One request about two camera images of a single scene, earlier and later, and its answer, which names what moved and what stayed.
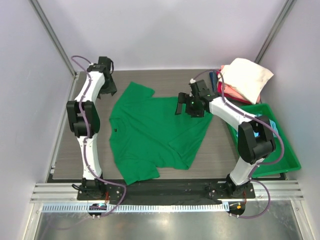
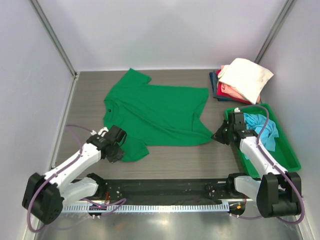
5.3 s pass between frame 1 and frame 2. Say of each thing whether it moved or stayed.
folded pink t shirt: stayed
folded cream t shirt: stayed
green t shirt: moved
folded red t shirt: stayed
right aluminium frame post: stayed
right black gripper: moved
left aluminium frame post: stayed
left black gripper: moved
